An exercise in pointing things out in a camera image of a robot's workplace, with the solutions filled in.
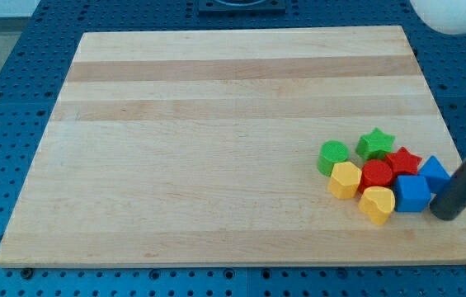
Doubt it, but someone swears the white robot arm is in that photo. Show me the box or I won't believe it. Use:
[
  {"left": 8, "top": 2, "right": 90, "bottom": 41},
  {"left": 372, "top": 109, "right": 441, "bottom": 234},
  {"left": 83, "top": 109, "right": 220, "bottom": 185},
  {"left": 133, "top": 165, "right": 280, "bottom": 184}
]
[{"left": 409, "top": 0, "right": 466, "bottom": 35}]

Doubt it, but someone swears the green star block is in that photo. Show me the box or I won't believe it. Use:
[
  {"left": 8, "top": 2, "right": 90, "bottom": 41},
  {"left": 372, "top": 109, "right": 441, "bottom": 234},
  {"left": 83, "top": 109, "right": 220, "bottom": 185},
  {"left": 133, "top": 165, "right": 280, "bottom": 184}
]
[{"left": 355, "top": 127, "right": 395, "bottom": 161}]

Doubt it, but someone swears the red star block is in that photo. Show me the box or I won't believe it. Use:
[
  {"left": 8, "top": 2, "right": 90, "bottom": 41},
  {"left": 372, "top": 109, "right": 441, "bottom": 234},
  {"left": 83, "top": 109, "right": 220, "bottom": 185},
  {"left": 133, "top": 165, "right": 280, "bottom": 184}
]
[{"left": 384, "top": 147, "right": 422, "bottom": 179}]

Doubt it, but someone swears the wooden board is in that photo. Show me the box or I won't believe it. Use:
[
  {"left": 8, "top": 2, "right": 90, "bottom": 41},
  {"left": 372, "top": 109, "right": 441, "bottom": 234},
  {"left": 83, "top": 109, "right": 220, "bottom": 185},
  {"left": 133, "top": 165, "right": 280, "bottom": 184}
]
[{"left": 0, "top": 26, "right": 466, "bottom": 268}]

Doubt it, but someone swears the green cylinder block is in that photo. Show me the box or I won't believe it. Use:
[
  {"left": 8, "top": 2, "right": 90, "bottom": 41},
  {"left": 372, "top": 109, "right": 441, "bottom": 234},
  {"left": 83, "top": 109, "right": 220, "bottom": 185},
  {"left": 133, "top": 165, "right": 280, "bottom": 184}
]
[{"left": 317, "top": 140, "right": 349, "bottom": 177}]

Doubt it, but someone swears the yellow hexagon block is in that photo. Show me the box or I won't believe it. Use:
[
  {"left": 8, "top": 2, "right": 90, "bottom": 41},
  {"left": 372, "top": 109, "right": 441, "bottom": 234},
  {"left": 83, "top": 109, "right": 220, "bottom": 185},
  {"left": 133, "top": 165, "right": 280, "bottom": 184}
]
[{"left": 327, "top": 162, "right": 362, "bottom": 200}]

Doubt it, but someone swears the red cylinder block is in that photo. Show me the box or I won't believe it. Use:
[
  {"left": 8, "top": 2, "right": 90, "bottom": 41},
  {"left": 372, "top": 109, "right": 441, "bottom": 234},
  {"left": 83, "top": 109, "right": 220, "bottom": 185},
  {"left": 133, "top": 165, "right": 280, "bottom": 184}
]
[{"left": 358, "top": 159, "right": 393, "bottom": 192}]

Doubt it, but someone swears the yellow heart block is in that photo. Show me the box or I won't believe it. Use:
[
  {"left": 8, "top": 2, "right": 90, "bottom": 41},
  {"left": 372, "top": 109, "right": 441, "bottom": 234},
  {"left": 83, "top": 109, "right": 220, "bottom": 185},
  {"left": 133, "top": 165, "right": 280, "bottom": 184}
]
[{"left": 358, "top": 186, "right": 396, "bottom": 226}]

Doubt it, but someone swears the blue cube block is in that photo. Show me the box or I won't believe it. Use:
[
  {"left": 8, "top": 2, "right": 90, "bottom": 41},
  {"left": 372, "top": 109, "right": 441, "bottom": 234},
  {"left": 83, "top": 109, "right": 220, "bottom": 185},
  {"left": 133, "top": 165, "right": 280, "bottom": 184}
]
[{"left": 393, "top": 175, "right": 431, "bottom": 213}]

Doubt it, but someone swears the blue triangle block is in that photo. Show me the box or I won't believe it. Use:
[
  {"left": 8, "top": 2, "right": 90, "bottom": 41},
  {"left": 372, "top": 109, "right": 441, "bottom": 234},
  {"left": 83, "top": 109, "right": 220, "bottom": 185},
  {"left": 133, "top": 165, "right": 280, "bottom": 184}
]
[{"left": 418, "top": 155, "right": 450, "bottom": 194}]

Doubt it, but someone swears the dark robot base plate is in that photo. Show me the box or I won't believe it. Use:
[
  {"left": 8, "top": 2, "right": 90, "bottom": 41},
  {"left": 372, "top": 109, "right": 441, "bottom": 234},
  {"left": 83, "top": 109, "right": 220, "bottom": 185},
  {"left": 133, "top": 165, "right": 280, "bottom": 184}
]
[{"left": 197, "top": 0, "right": 287, "bottom": 16}]

